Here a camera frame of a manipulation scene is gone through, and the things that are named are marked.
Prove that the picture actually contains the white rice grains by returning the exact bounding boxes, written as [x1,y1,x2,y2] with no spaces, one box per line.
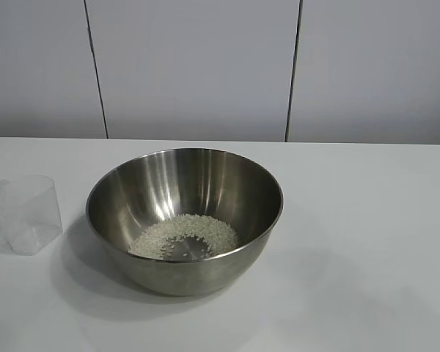
[127,213,241,262]

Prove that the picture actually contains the stainless steel mixing bowl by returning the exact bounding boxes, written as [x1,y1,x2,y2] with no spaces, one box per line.
[85,147,285,297]

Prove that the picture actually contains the clear plastic measuring cup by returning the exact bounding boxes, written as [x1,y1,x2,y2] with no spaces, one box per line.
[0,175,65,257]

